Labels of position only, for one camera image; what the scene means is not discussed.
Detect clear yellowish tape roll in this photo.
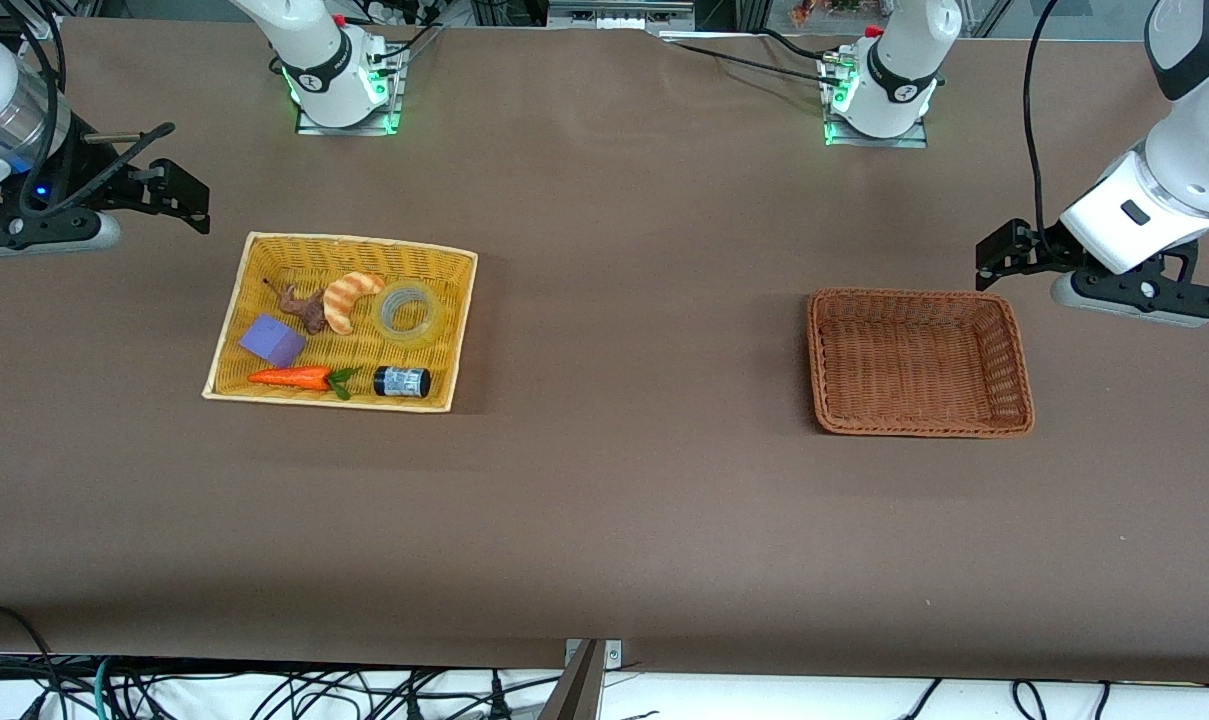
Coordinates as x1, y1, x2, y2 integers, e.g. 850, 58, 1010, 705
374, 281, 441, 347

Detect purple cube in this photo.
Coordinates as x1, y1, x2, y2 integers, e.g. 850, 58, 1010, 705
239, 314, 307, 369

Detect brown wicker basket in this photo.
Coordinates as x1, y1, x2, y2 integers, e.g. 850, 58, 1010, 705
806, 288, 1035, 439

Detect brown animal figure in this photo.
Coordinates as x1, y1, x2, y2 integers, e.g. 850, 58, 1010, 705
264, 279, 329, 335

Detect toy croissant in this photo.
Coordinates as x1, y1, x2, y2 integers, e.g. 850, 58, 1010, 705
323, 271, 387, 335

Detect orange toy carrot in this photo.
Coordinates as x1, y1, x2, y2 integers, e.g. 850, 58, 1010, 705
247, 366, 360, 402

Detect small black can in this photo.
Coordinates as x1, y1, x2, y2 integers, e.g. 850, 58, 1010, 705
373, 366, 432, 399

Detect yellow wicker basket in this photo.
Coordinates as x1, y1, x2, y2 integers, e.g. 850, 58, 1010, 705
202, 232, 479, 413

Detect colourful background object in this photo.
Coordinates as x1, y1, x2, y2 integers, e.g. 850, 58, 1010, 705
789, 0, 881, 27

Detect brown table cover sheet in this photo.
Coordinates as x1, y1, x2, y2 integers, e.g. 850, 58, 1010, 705
0, 15, 1209, 683

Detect grey slanted bar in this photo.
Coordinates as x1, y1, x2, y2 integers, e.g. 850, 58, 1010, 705
538, 640, 607, 720

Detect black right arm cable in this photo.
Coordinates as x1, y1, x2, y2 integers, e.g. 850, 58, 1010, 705
0, 0, 177, 216

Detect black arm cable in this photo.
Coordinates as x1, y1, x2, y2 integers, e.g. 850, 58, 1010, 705
0, 0, 177, 216
1022, 0, 1065, 241

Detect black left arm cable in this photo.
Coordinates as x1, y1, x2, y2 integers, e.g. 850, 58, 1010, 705
1022, 0, 1065, 241

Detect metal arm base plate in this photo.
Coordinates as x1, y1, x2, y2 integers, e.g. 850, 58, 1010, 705
820, 50, 930, 149
296, 45, 406, 136

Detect short black table cable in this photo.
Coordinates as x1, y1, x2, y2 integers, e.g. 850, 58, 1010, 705
759, 28, 827, 59

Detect long black table cable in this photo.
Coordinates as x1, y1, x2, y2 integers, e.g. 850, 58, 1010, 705
667, 40, 847, 77

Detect aluminium frame profile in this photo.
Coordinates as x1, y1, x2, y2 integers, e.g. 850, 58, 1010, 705
547, 0, 696, 31

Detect black looping floor cable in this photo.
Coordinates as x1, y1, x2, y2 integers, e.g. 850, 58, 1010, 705
0, 602, 65, 720

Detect small metal bracket plate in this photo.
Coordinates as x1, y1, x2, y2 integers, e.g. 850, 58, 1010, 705
564, 638, 623, 669

